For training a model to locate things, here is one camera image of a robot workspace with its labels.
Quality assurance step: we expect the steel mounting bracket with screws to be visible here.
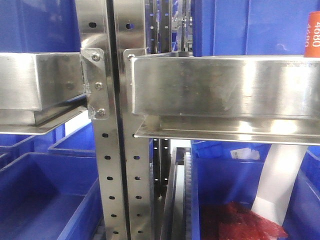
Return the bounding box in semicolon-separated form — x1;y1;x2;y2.
80;47;110;120

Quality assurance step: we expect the rear left blue bin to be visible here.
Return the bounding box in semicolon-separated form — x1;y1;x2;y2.
48;123;96;158

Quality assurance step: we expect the white label on bin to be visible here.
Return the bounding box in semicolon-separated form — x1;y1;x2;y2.
230;147;260;160

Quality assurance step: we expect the perforated steel upright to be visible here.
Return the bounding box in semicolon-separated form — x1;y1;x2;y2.
113;0;154;240
75;0;128;240

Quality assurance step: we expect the red plastic bag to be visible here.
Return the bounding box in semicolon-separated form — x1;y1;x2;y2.
200;201;289;240

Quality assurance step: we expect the right perforated steel upright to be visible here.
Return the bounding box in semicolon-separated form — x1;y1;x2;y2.
113;0;154;240

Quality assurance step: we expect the left perforated steel upright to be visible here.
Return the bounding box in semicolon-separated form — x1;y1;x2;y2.
75;0;128;240

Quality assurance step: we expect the lower left blue bin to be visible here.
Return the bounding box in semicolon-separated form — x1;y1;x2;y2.
0;153;103;240

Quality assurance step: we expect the steel shelf tray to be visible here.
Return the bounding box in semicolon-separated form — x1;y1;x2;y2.
125;53;320;145
0;52;87;135

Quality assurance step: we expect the blue bin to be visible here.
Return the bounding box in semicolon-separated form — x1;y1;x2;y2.
0;153;103;240
190;140;271;240
48;123;96;158
0;0;81;53
283;146;320;240
191;0;320;57

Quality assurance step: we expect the right steel shelf tray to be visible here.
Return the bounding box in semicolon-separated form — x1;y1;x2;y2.
125;53;320;145

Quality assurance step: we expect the upper left blue bin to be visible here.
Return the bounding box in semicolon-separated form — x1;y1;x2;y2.
0;0;81;53

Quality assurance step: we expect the left steel shelf tray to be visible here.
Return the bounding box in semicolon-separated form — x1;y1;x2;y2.
0;52;87;135

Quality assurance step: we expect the lower right blue bin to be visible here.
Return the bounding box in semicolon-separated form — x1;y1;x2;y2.
190;140;271;240

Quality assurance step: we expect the far right blue bin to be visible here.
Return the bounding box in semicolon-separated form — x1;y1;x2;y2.
283;146;320;240

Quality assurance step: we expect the upper right blue bin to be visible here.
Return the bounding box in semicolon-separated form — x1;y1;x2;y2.
191;0;320;57

